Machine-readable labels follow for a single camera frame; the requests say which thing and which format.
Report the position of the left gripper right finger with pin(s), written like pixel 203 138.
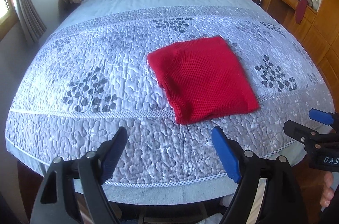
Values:
pixel 267 191

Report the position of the beige window curtain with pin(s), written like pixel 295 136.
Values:
pixel 30 21

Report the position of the grey quilted bedspread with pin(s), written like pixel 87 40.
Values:
pixel 92 76

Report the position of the person's right hand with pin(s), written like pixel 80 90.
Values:
pixel 327 192

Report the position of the red knit sweater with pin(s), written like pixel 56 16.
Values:
pixel 202 80

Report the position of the wooden desk cabinet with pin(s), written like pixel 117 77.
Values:
pixel 317 32

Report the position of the dark red hanging cloth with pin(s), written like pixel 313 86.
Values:
pixel 300 10

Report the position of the wooden window frame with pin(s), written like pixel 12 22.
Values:
pixel 8 17

